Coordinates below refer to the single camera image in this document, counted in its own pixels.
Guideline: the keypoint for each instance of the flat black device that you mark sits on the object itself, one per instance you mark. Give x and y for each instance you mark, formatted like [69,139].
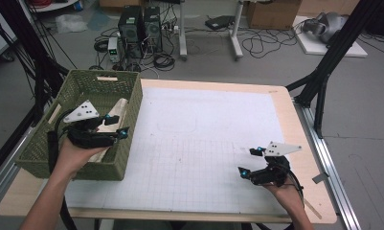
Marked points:
[219,22]

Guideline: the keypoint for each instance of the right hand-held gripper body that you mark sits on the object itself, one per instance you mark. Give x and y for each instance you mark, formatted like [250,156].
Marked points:
[271,174]

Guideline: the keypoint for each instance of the brown cardboard box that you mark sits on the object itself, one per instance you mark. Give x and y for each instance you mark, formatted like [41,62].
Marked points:
[272,14]

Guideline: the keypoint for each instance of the white desk leg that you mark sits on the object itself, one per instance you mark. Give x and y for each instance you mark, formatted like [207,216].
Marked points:
[236,32]
[182,32]

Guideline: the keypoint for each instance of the narrow black computer tower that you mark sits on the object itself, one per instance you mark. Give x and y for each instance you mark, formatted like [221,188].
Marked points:
[153,28]

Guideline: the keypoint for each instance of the aluminium rail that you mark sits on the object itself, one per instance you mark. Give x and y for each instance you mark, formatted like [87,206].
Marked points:
[327,159]
[4,179]

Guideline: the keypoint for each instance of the green woven basket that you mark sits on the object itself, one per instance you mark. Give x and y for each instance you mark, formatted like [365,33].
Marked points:
[84,86]

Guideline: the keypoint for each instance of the white floor board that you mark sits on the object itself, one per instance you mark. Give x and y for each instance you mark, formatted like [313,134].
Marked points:
[311,48]

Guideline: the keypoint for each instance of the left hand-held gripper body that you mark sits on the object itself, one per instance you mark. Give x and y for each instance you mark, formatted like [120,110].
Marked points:
[87,137]

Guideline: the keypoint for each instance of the grey headset device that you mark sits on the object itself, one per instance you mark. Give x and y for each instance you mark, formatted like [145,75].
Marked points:
[327,25]

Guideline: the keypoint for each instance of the person's left hand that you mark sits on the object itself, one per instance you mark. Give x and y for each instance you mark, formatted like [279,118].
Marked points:
[73,159]

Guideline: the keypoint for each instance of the clear plastic bag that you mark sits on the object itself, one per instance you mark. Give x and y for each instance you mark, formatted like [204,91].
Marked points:
[71,23]

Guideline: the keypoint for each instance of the cream egg-print cloth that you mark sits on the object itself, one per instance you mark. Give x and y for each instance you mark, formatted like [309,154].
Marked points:
[121,108]

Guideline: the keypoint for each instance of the grey tape piece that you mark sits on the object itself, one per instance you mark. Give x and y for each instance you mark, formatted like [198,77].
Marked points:
[320,178]

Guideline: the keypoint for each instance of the white grid mat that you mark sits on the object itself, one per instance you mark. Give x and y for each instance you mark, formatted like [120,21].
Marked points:
[199,108]

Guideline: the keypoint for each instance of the wide black computer tower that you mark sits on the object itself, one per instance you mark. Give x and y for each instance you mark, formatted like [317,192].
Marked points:
[130,30]

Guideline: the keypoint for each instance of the small white power supply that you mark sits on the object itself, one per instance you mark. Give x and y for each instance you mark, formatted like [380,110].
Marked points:
[113,49]

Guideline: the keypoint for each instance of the thin wooden stick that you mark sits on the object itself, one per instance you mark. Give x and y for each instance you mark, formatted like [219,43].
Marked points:
[314,209]

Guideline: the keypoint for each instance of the person's right hand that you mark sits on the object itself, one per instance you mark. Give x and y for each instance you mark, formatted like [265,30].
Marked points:
[285,195]

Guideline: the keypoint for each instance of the blue floor sheet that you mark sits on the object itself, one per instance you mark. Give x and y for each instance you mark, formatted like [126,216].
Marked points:
[98,19]

